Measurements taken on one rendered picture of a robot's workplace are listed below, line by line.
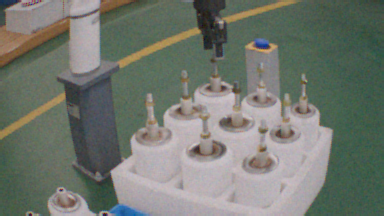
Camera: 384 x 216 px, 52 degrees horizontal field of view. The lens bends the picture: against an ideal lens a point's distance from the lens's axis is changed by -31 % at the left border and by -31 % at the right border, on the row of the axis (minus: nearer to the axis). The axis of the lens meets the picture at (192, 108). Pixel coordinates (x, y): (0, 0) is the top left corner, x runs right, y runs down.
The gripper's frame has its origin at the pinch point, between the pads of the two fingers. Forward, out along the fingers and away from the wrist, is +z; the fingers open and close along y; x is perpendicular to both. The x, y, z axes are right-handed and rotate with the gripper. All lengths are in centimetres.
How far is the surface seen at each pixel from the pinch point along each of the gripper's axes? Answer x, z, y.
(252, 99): -5.6, 9.6, -8.7
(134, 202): 25.3, 23.9, -18.9
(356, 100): -69, 34, 21
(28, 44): 61, 31, 158
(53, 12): 42, 19, 179
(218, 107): 1.2, 11.9, -5.1
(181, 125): 11.4, 10.6, -12.1
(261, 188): 4.4, 12.8, -38.2
